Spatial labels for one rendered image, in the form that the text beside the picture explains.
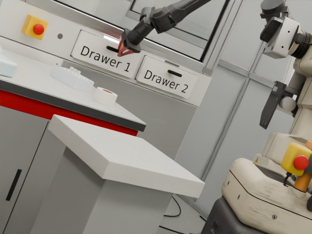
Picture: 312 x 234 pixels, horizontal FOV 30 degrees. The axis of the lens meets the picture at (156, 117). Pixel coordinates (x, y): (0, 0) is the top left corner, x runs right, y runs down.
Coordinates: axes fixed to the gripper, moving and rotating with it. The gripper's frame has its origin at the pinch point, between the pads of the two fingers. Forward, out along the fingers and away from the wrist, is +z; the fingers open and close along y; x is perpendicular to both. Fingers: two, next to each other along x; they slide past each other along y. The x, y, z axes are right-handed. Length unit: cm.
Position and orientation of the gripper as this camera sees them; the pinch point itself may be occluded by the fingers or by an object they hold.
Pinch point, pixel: (119, 53)
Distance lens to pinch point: 235.0
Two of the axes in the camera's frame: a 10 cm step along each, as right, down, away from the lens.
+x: -7.7, -2.7, -5.8
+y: -1.6, -8.0, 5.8
